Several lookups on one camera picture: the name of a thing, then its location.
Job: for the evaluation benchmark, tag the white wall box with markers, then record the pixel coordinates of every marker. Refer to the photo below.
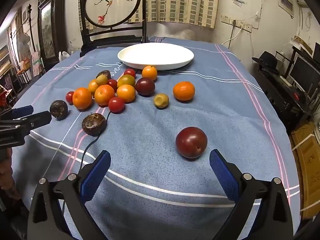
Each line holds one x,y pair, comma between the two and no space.
286,3

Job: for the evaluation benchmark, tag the black desk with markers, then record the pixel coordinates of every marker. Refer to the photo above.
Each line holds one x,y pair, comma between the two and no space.
280,100

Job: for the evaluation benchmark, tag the black hat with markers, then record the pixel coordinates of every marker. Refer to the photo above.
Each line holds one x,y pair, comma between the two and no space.
268,60

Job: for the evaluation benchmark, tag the white oval plate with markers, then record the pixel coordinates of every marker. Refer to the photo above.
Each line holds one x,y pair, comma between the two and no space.
156,55

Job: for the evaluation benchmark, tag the smooth round orange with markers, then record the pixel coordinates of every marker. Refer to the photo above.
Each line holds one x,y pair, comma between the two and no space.
149,73
126,93

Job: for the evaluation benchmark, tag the dark red plum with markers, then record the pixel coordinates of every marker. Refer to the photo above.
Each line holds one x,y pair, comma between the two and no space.
145,86
191,142

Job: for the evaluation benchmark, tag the white socket strip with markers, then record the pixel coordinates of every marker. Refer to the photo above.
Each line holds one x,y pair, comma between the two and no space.
243,25

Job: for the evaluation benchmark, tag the dark brown water chestnut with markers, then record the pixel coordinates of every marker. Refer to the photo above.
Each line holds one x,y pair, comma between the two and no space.
58,109
106,73
94,124

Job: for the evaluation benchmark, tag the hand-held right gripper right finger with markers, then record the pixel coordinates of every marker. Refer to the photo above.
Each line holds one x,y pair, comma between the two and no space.
222,175

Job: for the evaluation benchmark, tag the dark wooden framed panel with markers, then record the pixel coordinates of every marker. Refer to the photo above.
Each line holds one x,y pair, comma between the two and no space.
60,30

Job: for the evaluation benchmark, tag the white wall socket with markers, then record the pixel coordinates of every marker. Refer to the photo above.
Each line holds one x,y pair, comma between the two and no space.
226,19

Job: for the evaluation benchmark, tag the beige checked curtain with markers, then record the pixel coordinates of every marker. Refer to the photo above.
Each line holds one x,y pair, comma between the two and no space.
180,2

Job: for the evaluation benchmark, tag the blue striped tablecloth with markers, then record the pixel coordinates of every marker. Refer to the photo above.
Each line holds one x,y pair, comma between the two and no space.
150,130

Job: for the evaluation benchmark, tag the white plastic bag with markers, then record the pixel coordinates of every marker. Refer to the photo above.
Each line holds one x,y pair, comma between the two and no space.
63,55

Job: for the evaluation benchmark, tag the green-yellow tomato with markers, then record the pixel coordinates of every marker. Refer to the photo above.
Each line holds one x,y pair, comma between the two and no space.
126,80

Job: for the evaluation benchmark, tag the yellow-green dented fruit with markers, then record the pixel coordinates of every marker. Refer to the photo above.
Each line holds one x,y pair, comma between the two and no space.
161,100

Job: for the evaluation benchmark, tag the orange tangerine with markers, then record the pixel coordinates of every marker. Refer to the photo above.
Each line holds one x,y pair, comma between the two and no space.
82,98
183,91
104,94

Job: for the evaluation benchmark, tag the small green-brown fruit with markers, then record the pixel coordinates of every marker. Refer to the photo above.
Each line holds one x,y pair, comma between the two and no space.
102,79

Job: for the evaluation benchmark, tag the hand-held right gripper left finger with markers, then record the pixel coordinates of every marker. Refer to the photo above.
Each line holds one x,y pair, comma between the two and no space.
96,177

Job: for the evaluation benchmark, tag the dark wooden chair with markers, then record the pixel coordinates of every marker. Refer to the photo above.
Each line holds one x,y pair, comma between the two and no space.
112,7

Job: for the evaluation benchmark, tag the red cherry tomato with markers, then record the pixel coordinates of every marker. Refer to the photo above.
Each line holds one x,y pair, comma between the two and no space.
129,73
69,97
116,104
112,83

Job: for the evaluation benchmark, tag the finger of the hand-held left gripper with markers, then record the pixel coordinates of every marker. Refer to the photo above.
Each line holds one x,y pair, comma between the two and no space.
37,121
20,112

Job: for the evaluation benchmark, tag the white standing fan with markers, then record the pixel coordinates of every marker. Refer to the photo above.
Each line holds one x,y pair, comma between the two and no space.
23,42

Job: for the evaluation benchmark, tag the computer monitor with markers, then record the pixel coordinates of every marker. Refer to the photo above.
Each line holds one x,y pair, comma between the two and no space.
303,75

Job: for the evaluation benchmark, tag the person's left hand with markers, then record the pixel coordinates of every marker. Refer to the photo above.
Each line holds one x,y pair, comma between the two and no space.
6,175

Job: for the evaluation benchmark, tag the cardboard box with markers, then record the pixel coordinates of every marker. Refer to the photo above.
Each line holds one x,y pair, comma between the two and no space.
308,160

